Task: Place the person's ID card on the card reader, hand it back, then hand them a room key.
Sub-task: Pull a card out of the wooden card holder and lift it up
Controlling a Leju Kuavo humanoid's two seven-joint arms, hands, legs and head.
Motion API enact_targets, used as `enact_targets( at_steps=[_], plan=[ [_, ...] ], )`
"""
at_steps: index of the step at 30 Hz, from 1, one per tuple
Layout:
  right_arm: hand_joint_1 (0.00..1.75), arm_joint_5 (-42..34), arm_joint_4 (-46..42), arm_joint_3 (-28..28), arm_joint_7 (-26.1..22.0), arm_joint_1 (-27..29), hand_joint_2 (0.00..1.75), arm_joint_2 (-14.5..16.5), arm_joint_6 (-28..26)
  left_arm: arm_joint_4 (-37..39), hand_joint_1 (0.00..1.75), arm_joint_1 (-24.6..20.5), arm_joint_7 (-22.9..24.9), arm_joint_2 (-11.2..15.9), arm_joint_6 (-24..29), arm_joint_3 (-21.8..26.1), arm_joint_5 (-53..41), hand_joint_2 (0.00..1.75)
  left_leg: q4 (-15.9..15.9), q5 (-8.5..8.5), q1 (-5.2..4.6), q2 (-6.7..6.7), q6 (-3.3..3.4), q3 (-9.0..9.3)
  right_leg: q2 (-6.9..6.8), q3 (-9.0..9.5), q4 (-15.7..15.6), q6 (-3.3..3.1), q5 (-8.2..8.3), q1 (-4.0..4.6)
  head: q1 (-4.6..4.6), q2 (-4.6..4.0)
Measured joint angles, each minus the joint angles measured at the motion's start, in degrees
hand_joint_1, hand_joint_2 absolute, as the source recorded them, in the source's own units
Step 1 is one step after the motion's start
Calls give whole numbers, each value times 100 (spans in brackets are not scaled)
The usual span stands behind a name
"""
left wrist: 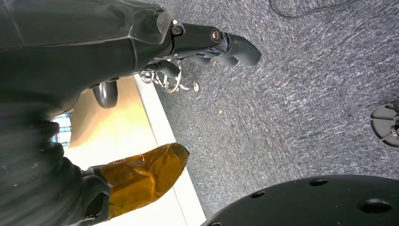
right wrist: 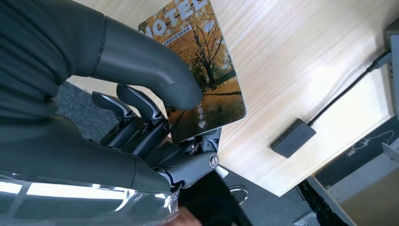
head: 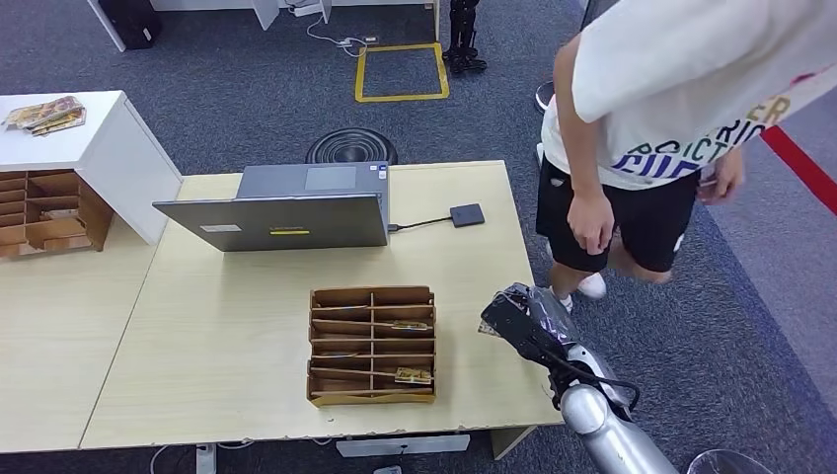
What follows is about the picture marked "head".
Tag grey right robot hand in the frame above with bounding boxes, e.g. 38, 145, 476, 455
503, 282, 582, 354

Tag person's right hand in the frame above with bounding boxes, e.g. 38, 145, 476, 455
566, 190, 617, 258

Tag person's left hand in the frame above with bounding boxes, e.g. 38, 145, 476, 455
697, 146, 747, 207

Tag person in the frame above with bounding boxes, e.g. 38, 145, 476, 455
534, 0, 837, 314

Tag wooden slotted card organiser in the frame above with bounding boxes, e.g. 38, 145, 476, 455
305, 285, 437, 408

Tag small black square device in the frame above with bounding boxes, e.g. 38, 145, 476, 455
449, 202, 487, 229

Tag wooden desk leg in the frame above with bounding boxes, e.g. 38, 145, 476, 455
490, 425, 538, 461

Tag long grey power strip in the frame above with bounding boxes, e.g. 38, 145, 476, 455
336, 434, 472, 459

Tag black robot legs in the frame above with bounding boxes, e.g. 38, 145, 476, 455
442, 0, 489, 74

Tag round transparent dome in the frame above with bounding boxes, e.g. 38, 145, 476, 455
686, 449, 780, 474

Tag black round stool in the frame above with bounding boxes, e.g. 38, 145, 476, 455
305, 127, 399, 166

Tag grey laptop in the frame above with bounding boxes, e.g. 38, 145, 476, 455
152, 161, 391, 253

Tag white cabinet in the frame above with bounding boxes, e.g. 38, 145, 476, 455
0, 90, 183, 247

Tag black box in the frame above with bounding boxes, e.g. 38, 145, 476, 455
98, 0, 165, 51

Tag wooden pigeonhole shelf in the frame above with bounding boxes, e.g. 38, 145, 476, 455
0, 171, 114, 261

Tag stack of printed cards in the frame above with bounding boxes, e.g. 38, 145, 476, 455
1, 96, 85, 138

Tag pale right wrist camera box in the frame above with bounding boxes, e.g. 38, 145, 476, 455
481, 294, 565, 367

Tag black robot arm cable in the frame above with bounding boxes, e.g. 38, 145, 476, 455
542, 353, 643, 415

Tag black device cable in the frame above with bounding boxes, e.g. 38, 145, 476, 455
388, 216, 454, 234

